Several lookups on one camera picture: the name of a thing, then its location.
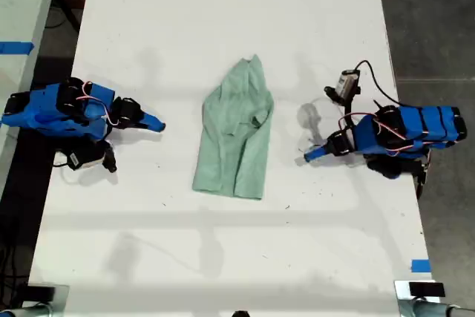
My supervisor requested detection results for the pale green T-shirt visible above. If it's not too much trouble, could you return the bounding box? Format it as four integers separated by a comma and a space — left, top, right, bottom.
191, 53, 275, 201

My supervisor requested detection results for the long blue tape strip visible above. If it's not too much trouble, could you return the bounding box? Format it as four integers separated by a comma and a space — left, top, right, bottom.
0, 41, 36, 56

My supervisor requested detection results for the white side table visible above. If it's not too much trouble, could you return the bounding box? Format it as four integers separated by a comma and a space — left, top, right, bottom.
0, 0, 63, 194

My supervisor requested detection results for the short blue tape strip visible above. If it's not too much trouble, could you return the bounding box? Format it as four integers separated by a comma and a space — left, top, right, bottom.
410, 258, 433, 274

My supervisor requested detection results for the metal clamp with black pad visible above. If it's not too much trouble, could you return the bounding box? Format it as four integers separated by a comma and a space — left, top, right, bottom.
393, 279, 475, 317

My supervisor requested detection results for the metal table clamp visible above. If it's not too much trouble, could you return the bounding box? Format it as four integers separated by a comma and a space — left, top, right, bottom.
7, 283, 71, 317

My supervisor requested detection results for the arm red white wire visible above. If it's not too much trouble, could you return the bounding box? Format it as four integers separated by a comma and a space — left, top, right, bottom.
372, 108, 425, 155
82, 81, 120, 128

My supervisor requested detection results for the camera black stalk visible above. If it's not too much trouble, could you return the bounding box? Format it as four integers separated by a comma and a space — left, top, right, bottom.
338, 97, 358, 129

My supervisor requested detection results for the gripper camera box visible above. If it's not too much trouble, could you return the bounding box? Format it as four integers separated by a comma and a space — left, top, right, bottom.
68, 141, 118, 174
324, 68, 363, 105

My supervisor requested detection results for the black floor cable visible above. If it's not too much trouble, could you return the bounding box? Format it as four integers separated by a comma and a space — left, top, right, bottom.
44, 0, 82, 33

